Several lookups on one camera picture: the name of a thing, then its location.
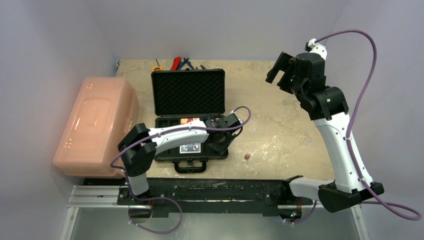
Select yellow tape measure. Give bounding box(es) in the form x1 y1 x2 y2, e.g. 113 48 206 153
152 66 163 72

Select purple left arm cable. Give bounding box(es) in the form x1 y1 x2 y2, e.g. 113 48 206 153
109 105 252 200

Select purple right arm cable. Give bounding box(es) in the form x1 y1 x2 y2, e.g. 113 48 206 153
314 29 423 221

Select orange plastic storage bin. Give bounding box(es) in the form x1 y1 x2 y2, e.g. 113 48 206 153
52 77 139 178

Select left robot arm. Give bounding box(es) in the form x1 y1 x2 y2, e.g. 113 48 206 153
110 112 245 205

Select red Texas Hold'em card deck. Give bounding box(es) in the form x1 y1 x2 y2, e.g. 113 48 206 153
180 117 200 125

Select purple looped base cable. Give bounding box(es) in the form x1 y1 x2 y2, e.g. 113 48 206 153
127 197 184 235

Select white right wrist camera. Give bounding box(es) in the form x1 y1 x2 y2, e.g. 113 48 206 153
305 38 328 60

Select black poker carrying case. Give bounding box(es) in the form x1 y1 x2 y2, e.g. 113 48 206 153
151 68 229 174

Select blue playing card deck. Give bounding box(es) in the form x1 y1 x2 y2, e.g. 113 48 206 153
179 143 201 154

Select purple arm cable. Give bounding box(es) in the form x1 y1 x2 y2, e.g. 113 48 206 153
314 29 423 221
109 105 252 200

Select red handled pliers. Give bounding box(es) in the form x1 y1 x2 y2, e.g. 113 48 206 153
170 56 181 71

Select blue handled cutters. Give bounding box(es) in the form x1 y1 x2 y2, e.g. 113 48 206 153
177 57 195 70

